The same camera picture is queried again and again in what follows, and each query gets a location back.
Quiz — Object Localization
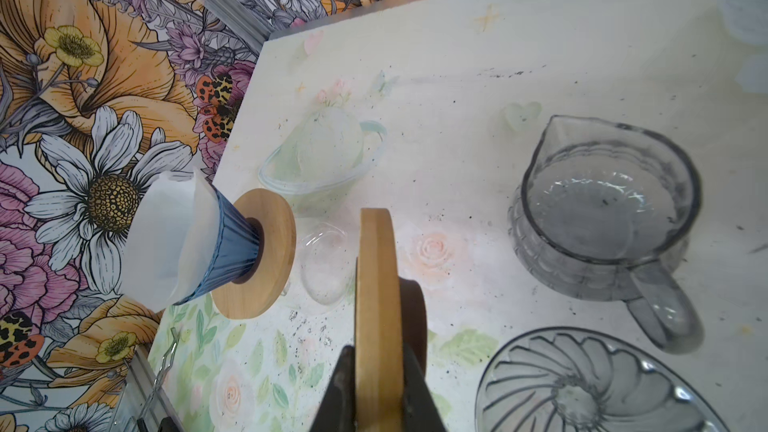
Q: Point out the wooden dripper ring stand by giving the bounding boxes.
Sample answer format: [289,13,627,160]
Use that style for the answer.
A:
[212,188,297,320]

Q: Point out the blue glass dripper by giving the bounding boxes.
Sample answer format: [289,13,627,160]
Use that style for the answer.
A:
[174,187,262,305]

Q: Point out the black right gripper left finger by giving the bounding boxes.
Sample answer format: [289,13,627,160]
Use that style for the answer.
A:
[309,345,356,432]

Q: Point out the white paper coffee filter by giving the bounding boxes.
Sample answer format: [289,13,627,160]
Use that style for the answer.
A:
[121,170,220,312]

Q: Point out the grey ribbed glass pitcher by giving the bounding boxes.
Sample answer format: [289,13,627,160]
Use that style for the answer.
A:
[508,115,705,354]

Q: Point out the grey ribbed glass dripper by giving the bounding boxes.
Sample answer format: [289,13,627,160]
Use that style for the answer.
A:
[475,327,728,431]

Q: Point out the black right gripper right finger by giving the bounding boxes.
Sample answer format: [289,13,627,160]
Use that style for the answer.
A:
[403,344,446,432]

